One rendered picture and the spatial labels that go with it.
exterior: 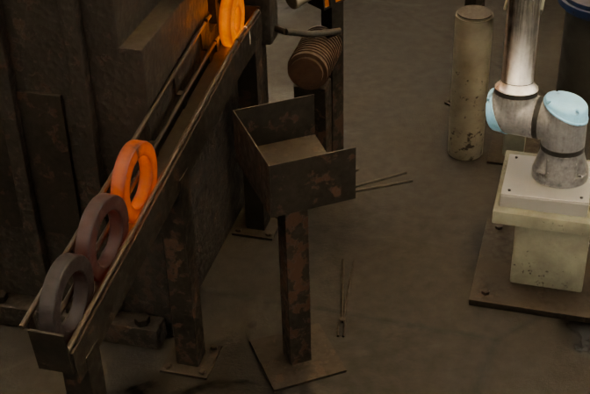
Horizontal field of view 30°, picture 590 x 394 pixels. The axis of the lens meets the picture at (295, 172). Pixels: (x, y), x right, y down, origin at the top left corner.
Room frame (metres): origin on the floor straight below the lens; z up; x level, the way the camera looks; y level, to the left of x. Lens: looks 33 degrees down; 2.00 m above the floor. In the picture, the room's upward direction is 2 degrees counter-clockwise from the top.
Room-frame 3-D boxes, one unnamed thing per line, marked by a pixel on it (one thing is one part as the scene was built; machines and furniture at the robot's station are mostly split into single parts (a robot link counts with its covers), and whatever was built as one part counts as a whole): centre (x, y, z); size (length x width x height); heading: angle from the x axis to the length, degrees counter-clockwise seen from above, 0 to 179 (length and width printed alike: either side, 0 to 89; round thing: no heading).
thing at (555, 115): (2.52, -0.71, 0.50); 0.13 x 0.12 x 0.14; 62
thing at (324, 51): (2.99, -0.07, 0.27); 0.22 x 0.13 x 0.53; 164
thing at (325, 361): (2.15, 0.00, 0.36); 0.26 x 0.20 x 0.72; 19
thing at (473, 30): (3.17, -0.58, 0.26); 0.12 x 0.12 x 0.52
